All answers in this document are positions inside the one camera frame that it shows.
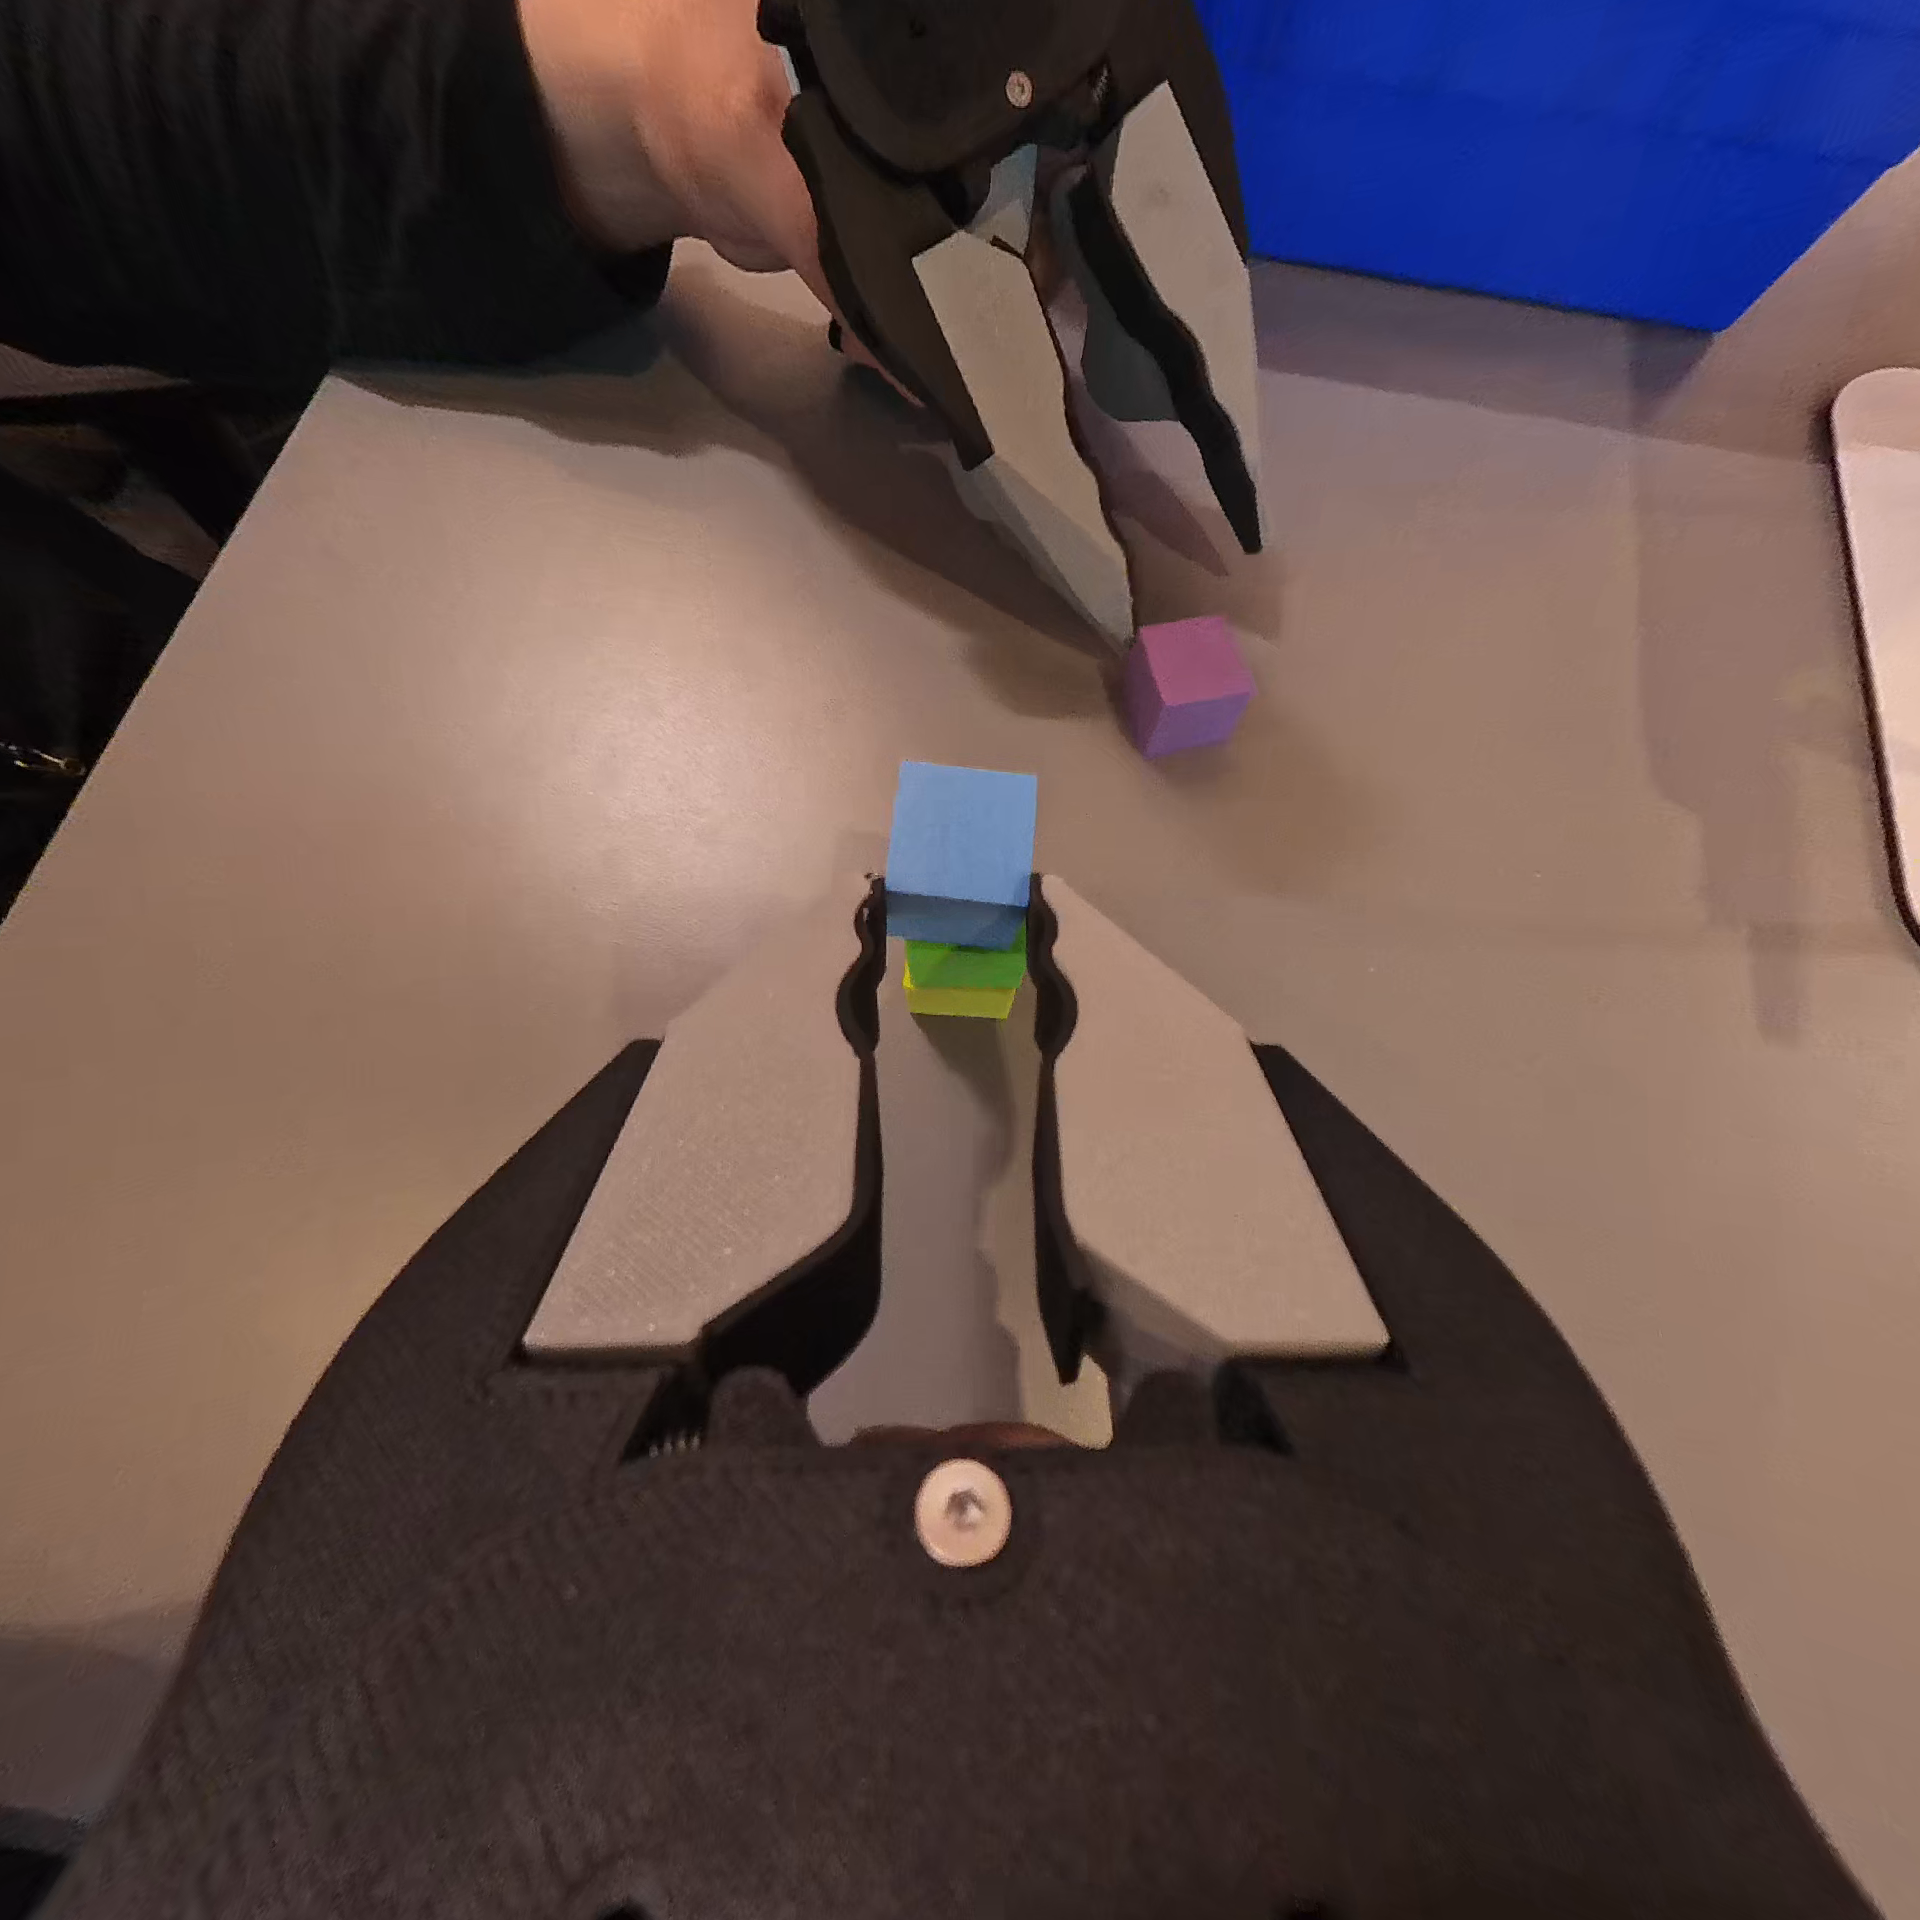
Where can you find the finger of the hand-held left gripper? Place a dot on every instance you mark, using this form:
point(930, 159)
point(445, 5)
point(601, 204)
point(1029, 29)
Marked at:
point(1006, 359)
point(1194, 225)

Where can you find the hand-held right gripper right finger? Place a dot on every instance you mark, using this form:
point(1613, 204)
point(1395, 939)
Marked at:
point(1200, 1185)

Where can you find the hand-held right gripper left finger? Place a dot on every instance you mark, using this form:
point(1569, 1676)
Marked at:
point(705, 1185)

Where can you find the yellow foam cube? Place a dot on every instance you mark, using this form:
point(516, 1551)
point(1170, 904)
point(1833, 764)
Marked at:
point(960, 1002)

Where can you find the green foam cube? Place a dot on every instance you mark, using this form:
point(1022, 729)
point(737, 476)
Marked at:
point(970, 960)

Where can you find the purple foam cube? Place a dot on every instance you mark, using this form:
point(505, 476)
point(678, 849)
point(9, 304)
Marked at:
point(1185, 683)

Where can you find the blue foam cube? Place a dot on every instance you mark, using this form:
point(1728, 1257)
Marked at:
point(960, 839)

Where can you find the person's left forearm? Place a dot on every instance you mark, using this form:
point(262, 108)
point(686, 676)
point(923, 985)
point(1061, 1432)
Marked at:
point(225, 148)

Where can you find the person's left hand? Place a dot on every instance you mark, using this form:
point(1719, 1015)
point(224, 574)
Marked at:
point(677, 121)

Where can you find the blue plastic bin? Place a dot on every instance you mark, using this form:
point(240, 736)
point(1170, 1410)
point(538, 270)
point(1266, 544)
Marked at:
point(1502, 136)

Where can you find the white document stand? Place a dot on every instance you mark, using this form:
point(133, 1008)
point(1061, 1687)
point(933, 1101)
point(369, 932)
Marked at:
point(1890, 602)

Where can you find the person's dark clothing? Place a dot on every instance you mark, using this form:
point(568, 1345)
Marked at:
point(91, 602)

